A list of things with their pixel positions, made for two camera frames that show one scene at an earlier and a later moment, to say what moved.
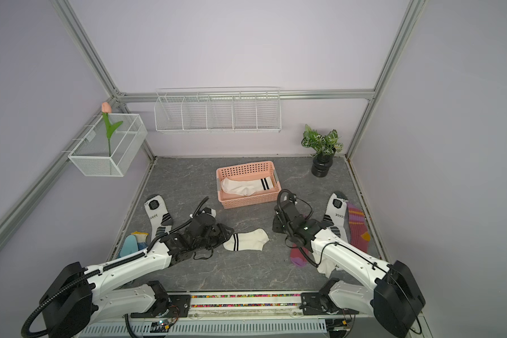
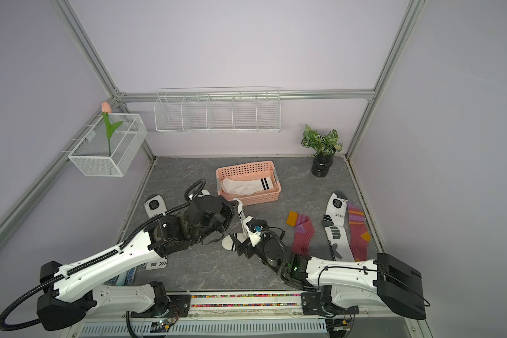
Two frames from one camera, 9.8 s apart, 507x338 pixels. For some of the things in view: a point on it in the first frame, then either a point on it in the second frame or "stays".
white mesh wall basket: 108,151 stays
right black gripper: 278,225 -> 247,248
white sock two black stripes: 246,187 stays
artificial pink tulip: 106,108 stays
